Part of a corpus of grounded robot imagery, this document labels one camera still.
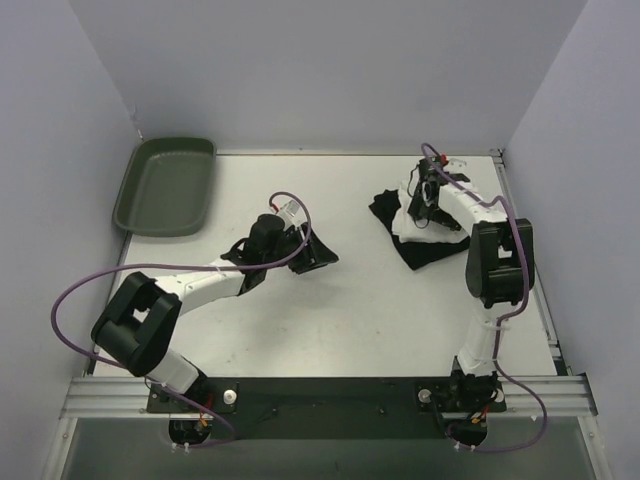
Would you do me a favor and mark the white t-shirt with robot print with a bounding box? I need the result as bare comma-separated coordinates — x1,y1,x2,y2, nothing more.
391,180,469,244

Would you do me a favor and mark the black t-shirt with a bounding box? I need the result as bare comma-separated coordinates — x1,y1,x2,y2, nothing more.
369,190,470,271

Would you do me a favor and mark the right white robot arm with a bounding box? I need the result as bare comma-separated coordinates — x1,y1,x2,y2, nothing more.
408,156,535,377

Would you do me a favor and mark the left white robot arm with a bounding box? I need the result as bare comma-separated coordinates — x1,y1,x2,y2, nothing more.
91,214,339,412

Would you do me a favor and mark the dark green plastic tray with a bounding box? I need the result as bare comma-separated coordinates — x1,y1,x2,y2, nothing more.
112,137,217,238

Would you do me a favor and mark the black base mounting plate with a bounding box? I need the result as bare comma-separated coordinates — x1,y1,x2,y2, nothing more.
147,377,506,440

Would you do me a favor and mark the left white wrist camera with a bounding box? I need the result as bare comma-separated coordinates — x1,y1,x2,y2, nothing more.
271,200,307,226

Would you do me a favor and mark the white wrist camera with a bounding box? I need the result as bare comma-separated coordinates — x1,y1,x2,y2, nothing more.
271,200,307,226
441,155,467,172

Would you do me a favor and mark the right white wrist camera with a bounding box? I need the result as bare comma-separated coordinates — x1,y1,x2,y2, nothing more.
441,155,467,172

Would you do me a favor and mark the aluminium extrusion rail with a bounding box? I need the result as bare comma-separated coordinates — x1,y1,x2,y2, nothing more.
60,376,598,419

